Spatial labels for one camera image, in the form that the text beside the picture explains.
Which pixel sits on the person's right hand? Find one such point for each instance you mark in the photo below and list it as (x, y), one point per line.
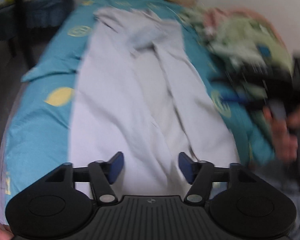
(284, 143)

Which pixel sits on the teal patterned bed sheet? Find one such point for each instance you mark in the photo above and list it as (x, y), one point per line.
(37, 139)

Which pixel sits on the white garment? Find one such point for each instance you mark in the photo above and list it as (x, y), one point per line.
(138, 93)

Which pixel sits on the person's left hand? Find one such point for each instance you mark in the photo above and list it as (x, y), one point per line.
(5, 232)

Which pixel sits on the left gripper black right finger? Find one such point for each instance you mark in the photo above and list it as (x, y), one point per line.
(199, 175)

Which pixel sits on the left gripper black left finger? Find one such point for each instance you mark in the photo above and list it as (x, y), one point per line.
(103, 174)

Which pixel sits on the green fleece blanket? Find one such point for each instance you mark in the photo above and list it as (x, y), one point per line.
(237, 40)

